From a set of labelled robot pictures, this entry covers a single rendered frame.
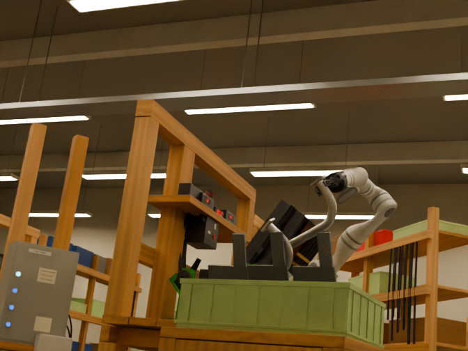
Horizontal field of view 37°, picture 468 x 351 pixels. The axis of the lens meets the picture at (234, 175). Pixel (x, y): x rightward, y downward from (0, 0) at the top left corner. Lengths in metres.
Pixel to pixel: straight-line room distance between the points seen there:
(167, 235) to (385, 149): 7.78
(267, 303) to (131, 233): 1.17
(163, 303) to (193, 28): 4.98
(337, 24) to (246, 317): 5.48
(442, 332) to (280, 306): 3.97
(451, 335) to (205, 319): 4.04
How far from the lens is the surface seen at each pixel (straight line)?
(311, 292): 2.28
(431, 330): 6.00
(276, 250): 2.43
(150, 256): 3.66
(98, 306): 9.84
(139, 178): 3.40
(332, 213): 2.45
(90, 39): 8.81
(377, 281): 6.85
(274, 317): 2.32
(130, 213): 3.37
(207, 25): 8.10
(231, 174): 4.40
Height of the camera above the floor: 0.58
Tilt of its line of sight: 17 degrees up
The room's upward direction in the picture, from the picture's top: 6 degrees clockwise
